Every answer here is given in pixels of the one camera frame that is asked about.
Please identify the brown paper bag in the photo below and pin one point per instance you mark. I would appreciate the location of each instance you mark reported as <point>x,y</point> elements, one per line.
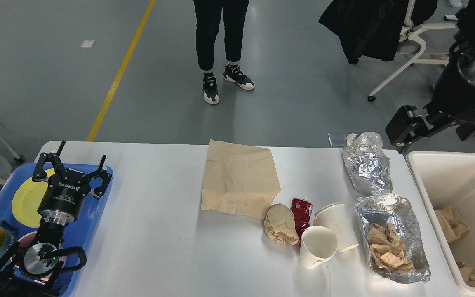
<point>451,223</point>
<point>239,179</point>

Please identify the blue plastic tray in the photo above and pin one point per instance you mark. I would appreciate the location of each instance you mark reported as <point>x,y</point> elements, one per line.
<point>79,233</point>

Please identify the white office chair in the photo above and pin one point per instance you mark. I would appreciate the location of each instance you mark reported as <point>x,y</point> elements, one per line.
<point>413,47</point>

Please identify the crushed red can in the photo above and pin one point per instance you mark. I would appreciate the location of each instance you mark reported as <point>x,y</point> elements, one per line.
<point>301,210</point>

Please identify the pink ribbed mug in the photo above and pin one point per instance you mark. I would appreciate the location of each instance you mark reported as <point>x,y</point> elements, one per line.
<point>30,263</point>

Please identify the crumpled paper in bin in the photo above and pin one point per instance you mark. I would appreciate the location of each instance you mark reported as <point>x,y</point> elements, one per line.
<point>467,273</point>

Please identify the yellow plastic plate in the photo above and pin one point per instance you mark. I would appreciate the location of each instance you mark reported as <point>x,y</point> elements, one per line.
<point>26,196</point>

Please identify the foil bag with paper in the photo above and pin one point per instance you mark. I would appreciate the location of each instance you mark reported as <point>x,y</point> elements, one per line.
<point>392,238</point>

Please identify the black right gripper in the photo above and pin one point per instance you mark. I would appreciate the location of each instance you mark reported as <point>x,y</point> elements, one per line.
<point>453,99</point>

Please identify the black jacket on chair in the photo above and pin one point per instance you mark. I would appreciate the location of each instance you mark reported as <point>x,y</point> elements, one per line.
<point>369,28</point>

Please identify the crumpled brown paper ball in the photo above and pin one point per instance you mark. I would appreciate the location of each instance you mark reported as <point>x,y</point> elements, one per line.
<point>279,225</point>

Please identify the lying white paper cup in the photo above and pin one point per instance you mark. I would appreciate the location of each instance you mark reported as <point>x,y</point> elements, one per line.
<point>336,218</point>

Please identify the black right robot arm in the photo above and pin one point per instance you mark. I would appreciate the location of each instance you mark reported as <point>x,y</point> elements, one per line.
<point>466,34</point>

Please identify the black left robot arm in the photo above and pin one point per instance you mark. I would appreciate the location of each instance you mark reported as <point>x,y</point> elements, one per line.
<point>51,230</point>

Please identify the crumpled aluminium foil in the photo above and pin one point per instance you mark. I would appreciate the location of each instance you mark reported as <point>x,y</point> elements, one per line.
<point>367,166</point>

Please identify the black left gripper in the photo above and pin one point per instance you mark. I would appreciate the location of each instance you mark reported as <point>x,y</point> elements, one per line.
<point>64,198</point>

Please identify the white plastic bin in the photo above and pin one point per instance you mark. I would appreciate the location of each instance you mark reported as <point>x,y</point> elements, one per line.
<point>448,179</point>

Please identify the upright white paper cup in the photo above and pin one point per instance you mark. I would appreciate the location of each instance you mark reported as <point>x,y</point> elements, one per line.
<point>318,245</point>

